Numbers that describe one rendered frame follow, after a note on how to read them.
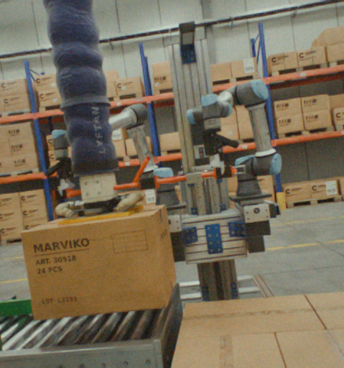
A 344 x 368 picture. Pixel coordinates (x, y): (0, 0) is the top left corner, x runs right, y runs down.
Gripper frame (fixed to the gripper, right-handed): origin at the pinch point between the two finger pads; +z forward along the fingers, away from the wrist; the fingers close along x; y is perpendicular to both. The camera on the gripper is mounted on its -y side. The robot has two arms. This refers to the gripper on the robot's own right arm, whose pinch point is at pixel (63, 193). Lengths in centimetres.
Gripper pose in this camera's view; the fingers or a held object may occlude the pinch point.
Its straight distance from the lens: 220.4
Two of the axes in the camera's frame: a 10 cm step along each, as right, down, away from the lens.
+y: 9.8, -1.1, -1.6
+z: 1.2, 9.9, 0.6
